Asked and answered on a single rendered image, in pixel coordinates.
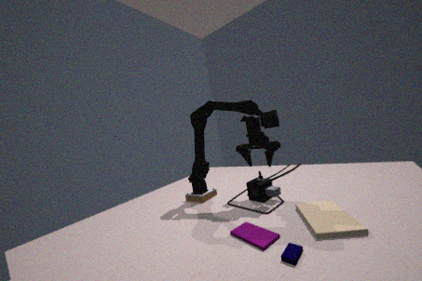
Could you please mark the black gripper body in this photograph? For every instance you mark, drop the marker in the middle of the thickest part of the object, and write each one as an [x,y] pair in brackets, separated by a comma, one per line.
[255,139]

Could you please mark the purple flat rectangular block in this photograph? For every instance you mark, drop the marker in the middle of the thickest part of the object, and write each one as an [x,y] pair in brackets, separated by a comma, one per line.
[255,235]

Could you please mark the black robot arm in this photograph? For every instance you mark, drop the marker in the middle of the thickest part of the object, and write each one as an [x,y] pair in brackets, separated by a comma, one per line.
[199,117]

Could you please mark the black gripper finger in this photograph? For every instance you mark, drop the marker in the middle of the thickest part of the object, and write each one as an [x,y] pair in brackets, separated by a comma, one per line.
[247,157]
[269,157]

